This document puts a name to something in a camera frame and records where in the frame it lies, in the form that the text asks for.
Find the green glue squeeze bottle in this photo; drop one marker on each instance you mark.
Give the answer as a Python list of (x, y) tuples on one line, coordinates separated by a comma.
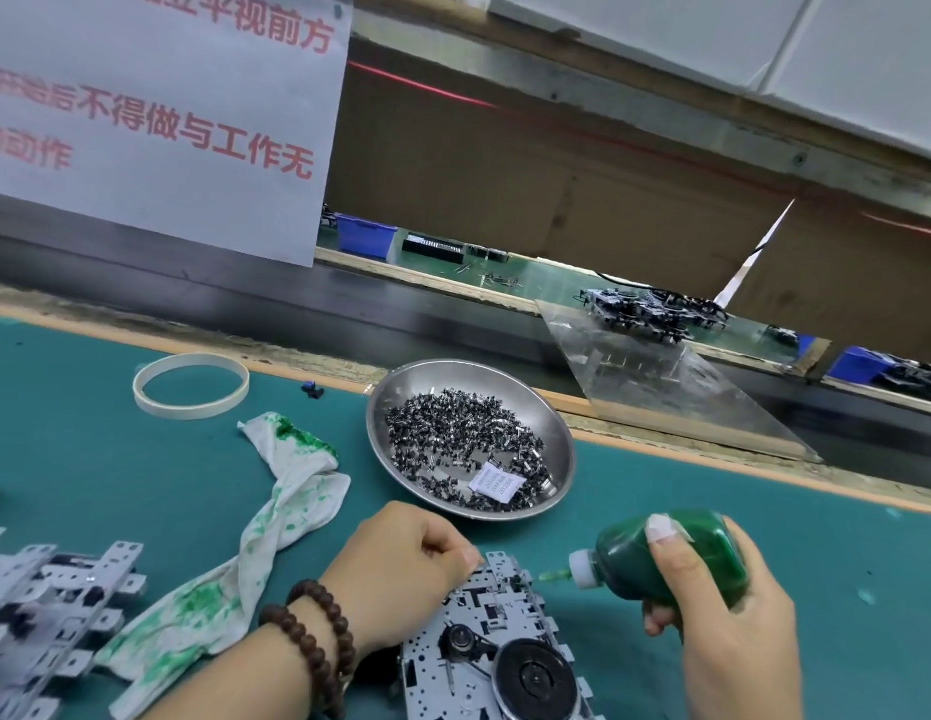
[(676, 555)]

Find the round metal bowl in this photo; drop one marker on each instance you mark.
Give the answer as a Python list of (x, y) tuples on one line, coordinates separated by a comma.
[(413, 375)]

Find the blue plastic bin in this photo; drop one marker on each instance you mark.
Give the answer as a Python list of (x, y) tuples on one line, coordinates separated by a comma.
[(863, 366), (365, 240)]

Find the white green-stained cloth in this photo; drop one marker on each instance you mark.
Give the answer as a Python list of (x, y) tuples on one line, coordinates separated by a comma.
[(301, 487)]

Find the small blue cap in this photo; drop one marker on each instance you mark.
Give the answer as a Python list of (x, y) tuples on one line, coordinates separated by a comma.
[(313, 390)]

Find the person's right hand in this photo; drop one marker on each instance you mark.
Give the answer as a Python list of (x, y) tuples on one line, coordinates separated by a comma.
[(743, 652)]

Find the pile of small metal parts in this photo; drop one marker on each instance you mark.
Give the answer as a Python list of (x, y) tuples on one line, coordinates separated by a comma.
[(451, 435)]

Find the wooden shelf beam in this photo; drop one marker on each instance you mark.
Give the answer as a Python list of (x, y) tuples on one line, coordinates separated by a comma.
[(616, 97)]

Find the black flat box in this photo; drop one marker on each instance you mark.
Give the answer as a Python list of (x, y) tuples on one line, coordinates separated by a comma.
[(436, 247)]

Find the person's left hand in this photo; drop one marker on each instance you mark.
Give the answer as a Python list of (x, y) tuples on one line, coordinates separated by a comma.
[(398, 570)]

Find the white paper sign red text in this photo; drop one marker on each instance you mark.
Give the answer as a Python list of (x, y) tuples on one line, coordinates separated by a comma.
[(151, 187)]

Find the finished mechanisms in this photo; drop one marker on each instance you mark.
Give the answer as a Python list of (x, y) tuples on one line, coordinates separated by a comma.
[(653, 312)]

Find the black conveyor belt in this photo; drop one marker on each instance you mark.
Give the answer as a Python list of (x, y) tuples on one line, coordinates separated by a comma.
[(166, 262)]

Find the brown cardboard panel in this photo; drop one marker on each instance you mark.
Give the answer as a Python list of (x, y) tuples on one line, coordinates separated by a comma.
[(481, 187)]

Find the clear plastic sheet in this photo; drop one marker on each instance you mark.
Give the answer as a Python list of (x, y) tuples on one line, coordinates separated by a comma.
[(691, 397)]

